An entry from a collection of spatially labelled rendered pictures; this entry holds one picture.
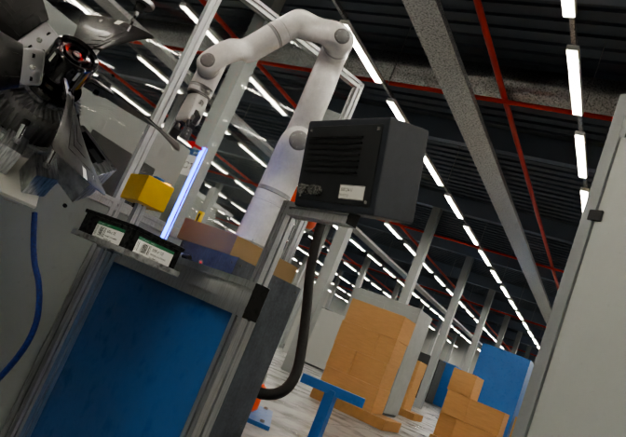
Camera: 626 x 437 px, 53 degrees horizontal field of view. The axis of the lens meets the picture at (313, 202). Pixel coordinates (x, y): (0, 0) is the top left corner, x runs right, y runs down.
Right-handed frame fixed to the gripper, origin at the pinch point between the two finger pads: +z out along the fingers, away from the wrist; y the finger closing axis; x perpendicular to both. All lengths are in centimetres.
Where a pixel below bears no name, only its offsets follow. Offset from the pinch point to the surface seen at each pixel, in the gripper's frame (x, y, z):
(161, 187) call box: -0.9, -3.6, 18.4
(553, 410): -143, -72, 34
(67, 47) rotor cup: 48, -30, 2
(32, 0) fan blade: 59, -19, -7
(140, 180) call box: 4.8, 1.4, 18.8
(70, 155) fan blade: 40, -49, 27
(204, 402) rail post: 2, -80, 64
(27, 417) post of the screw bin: 19, -38, 87
